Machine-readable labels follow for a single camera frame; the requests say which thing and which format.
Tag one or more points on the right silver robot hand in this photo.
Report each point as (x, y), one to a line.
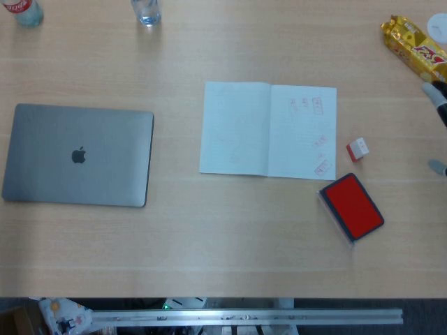
(440, 101)

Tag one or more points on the small red white stamp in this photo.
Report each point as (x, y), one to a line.
(358, 148)

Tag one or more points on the open white lined notebook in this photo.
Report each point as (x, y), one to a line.
(244, 129)

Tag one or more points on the golden biscuit pack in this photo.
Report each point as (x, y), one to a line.
(415, 45)

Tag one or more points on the white round lid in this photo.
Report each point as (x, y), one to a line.
(439, 26)

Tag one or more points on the red ink pad case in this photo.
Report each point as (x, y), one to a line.
(353, 206)

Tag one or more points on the clear plastic water bottle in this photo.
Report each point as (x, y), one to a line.
(146, 12)

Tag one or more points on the white device with green light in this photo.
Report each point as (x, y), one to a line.
(183, 303)

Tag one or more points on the grey closed laptop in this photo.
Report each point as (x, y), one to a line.
(78, 155)

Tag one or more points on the plastic bottle with red label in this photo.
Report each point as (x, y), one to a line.
(28, 12)

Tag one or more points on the white printed plastic bag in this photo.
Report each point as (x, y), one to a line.
(64, 315)

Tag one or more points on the aluminium profile rail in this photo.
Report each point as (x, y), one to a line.
(244, 317)

